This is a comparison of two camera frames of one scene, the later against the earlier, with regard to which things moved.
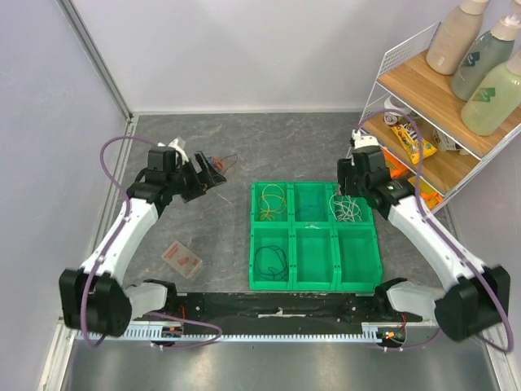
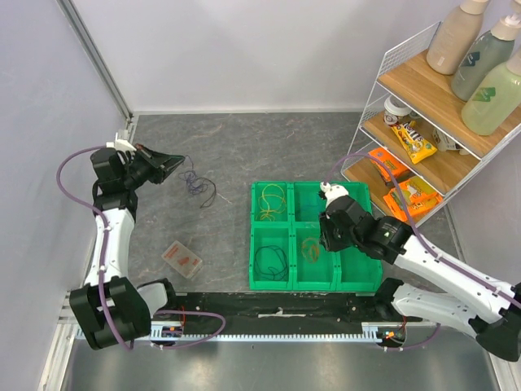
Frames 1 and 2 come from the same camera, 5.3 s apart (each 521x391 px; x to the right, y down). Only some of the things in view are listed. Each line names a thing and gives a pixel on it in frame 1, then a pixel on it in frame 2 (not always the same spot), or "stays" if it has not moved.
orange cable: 219,162 to 310,249
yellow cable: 272,202 stays
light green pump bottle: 494,104 stays
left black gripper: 204,180 to 161,164
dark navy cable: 270,262 stays
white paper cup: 396,111 stays
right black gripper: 347,179 to 330,235
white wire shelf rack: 413,120 stays
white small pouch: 444,142 stays
